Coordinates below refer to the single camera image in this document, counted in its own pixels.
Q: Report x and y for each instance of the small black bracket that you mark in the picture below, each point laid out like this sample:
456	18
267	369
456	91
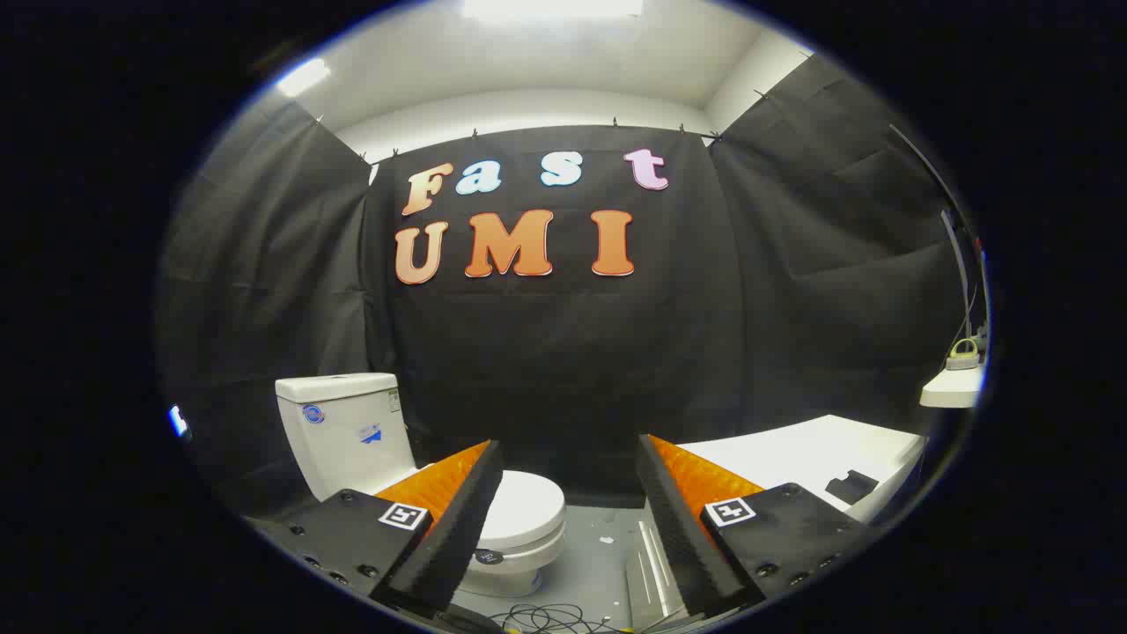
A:
850	487

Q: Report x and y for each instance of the grey tape roll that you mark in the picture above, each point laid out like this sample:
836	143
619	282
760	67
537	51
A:
962	359

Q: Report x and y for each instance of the white shelf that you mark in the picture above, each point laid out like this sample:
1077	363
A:
953	387

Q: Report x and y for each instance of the white toilet lid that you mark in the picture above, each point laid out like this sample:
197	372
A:
528	506

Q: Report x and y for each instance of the large ceiling light panel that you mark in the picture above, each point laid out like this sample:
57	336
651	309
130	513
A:
550	7

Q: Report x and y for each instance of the white toilet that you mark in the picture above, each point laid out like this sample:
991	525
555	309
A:
343	431

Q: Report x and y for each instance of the grey metal pole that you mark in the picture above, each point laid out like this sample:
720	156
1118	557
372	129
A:
960	273

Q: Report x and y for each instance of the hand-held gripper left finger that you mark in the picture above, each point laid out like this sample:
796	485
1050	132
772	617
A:
458	528

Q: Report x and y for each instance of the white drawer cabinet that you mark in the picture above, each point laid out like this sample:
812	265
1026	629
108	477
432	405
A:
792	453

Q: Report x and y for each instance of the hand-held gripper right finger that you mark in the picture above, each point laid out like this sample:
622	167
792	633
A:
678	528

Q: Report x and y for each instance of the black backdrop cloth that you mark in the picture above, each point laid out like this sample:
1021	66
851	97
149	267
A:
563	352

